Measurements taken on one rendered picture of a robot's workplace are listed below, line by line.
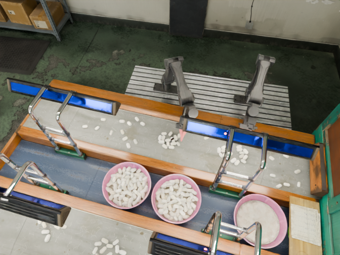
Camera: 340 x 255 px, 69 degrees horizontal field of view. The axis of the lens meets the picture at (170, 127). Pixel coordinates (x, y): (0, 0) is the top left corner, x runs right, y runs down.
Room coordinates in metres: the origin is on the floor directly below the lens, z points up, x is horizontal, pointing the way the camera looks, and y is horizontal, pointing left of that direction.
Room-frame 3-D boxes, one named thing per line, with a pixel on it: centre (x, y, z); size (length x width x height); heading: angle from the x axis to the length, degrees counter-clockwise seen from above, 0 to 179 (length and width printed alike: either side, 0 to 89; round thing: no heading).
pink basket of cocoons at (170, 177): (0.41, -0.04, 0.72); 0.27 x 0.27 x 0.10
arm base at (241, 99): (1.16, -0.56, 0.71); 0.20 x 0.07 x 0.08; 80
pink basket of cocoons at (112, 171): (0.48, 0.23, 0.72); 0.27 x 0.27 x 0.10
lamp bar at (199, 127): (0.62, -0.37, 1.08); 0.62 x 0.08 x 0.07; 76
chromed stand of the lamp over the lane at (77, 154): (0.78, 0.59, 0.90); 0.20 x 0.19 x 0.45; 76
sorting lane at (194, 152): (0.79, 0.04, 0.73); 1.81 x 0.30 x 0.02; 76
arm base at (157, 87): (1.27, 0.03, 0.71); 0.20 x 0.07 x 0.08; 80
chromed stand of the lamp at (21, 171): (0.40, 0.69, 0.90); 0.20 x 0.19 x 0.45; 76
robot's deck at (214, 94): (0.97, -0.22, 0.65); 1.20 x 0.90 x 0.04; 80
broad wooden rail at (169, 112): (0.99, -0.02, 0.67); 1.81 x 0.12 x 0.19; 76
